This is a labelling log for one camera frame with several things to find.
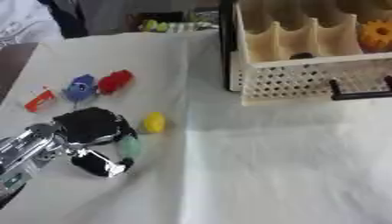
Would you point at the pale compartment drawer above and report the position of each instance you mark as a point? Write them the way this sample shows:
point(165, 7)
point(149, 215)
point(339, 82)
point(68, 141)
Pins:
point(306, 64)

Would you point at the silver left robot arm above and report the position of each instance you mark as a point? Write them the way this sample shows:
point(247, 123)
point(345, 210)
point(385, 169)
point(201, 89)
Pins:
point(28, 151)

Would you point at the blue round toy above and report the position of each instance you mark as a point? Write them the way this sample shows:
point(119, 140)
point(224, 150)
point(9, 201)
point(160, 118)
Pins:
point(80, 88)

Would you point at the red lumpy toy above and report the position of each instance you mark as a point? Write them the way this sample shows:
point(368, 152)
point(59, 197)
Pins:
point(115, 81)

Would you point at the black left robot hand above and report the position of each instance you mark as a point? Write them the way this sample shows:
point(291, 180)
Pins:
point(89, 124)

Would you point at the yellow oval toy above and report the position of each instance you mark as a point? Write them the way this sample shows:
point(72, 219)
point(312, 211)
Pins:
point(154, 122)

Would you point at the pale green oval toy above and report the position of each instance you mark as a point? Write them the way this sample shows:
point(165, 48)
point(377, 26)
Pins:
point(129, 146)

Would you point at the green yellow toy pile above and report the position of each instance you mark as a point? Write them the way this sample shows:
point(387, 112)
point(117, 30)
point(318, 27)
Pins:
point(176, 26)

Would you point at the orange red flat clip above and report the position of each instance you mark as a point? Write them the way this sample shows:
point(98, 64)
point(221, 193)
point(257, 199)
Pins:
point(40, 101)

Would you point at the small dark object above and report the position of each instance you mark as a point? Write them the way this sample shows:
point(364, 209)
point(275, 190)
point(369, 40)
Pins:
point(302, 55)

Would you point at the orange toy gear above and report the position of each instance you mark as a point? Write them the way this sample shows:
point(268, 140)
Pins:
point(376, 34)

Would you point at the person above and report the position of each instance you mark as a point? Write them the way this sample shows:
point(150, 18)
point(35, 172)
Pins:
point(35, 19)

